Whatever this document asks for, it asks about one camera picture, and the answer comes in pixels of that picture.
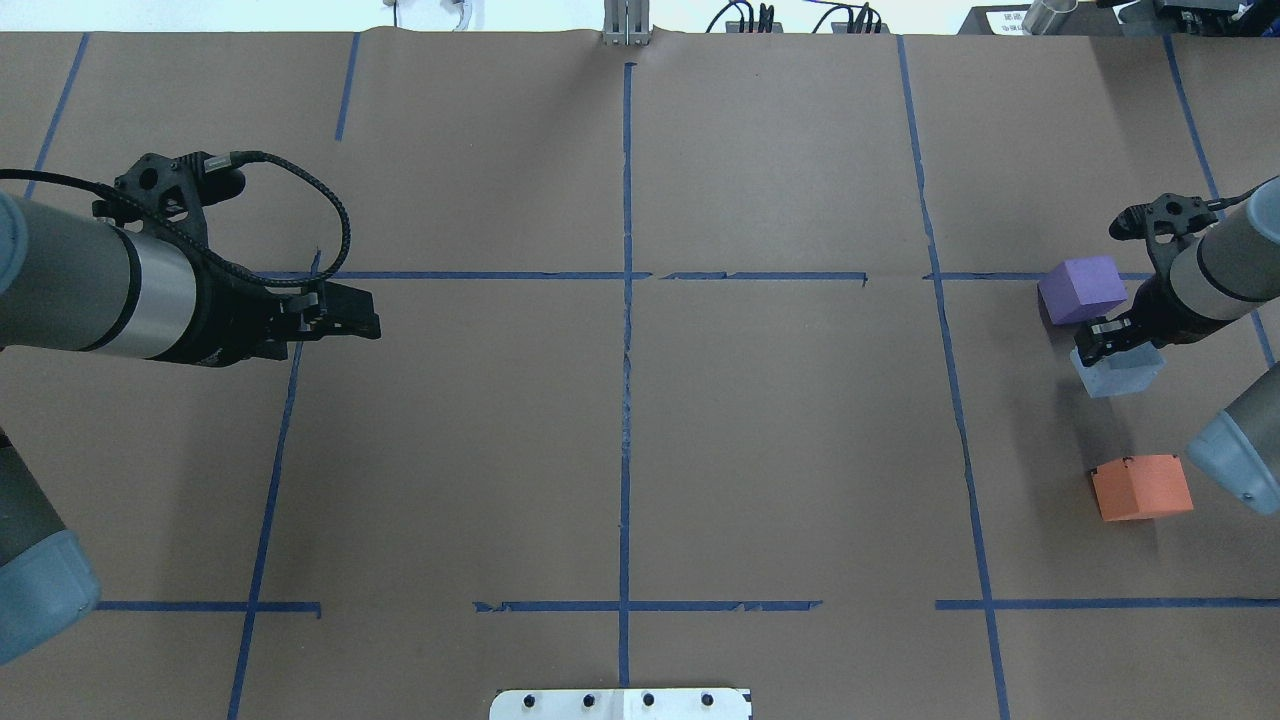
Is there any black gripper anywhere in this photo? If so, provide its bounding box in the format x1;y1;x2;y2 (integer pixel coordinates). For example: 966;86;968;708
1075;275;1201;368

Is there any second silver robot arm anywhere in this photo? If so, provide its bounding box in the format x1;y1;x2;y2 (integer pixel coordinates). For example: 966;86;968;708
1;193;381;662

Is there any metal cup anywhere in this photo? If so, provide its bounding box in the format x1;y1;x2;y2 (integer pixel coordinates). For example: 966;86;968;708
1021;0;1079;36

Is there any orange foam block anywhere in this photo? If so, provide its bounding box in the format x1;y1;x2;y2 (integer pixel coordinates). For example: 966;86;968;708
1089;454;1194;521

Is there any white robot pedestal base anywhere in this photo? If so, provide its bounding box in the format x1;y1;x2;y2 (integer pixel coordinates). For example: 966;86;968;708
488;687;755;719

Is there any aluminium frame post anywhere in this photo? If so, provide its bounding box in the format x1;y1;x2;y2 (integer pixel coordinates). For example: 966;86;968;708
602;0;652;47

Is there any purple foam block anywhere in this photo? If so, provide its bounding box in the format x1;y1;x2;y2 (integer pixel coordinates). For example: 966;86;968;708
1037;255;1129;325

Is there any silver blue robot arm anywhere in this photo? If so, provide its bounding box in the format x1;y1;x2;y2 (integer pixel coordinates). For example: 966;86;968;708
1071;178;1279;516

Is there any light blue foam block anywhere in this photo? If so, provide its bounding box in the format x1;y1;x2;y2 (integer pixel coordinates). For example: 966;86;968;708
1069;343;1166;398

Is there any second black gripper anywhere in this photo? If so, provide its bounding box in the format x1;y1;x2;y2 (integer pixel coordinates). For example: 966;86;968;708
180;273;381;366

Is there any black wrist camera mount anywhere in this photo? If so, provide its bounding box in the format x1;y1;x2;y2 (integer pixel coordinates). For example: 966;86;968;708
1108;193;1219;275

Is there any black braided cable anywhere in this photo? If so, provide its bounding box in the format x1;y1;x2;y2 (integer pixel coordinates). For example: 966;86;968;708
0;150;353;291

